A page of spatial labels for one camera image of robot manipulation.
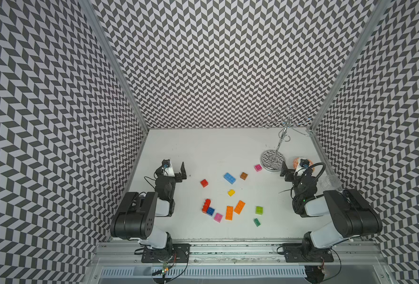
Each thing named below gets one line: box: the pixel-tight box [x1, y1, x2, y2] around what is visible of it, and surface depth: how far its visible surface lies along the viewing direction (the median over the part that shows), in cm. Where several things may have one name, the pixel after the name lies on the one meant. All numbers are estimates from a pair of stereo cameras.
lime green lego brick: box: [255, 205, 264, 215], surface depth 84 cm
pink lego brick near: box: [214, 213, 224, 224], surface depth 82 cm
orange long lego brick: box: [225, 205, 234, 221], surface depth 84 cm
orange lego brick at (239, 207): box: [233, 199, 246, 215], surface depth 86 cm
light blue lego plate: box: [223, 172, 237, 185], surface depth 97 cm
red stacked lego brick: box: [201, 198, 212, 214], surface depth 85 cm
